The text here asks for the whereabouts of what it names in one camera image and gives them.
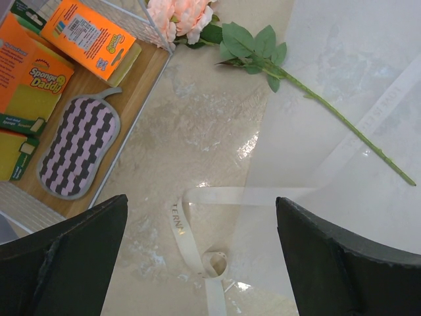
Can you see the white wrapping paper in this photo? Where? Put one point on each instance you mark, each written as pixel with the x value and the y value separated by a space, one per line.
pixel 362 57

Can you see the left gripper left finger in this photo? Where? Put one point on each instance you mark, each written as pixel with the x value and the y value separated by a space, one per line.
pixel 66 268

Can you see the pink rose stem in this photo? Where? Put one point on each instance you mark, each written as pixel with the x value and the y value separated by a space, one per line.
pixel 195 24

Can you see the orange sponge box lower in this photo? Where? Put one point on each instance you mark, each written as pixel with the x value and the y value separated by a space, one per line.
pixel 99 45

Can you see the orange yellow sponge pack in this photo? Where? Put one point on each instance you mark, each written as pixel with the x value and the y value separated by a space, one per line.
pixel 16 153

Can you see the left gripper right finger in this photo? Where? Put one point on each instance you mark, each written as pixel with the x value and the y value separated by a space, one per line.
pixel 334 271

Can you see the purple black zigzag potholder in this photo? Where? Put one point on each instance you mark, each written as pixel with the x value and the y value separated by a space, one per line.
pixel 88 127

